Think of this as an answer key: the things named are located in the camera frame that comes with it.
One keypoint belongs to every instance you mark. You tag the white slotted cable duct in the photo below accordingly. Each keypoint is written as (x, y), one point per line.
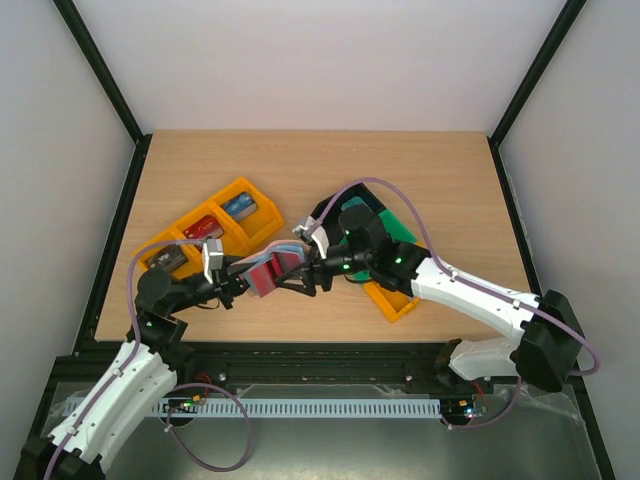
(300, 408)

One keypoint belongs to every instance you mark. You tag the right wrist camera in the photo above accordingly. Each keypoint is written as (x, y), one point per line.
(312, 233)

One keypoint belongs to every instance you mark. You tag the green storage bin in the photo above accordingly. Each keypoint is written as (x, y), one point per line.
(396, 229)

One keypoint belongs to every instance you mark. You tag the black storage bin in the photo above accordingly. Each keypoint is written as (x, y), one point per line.
(355, 195)

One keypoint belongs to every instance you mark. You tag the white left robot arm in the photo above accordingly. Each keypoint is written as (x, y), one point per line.
(148, 365)

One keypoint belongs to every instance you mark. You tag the red card stack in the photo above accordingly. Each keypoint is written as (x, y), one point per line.
(206, 226)

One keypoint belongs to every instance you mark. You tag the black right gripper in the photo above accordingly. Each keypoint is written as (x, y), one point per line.
(318, 274)

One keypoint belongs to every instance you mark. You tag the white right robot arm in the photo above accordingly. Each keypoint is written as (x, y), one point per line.
(539, 339)

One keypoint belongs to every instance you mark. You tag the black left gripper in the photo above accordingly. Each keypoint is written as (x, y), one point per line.
(232, 282)

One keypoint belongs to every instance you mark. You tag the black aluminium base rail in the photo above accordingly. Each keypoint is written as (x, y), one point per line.
(412, 367)

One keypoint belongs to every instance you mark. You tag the yellow triple storage bin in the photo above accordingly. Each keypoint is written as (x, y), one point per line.
(239, 238)

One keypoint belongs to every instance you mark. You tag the black card stack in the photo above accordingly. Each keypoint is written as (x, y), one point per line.
(169, 258)

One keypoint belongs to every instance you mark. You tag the yellow single storage bin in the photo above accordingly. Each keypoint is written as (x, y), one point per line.
(392, 300)

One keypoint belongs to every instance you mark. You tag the teal card stack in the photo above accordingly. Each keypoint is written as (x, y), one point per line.
(371, 202)

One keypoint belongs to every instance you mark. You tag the blue card stack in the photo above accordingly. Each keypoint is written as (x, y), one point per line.
(240, 206)

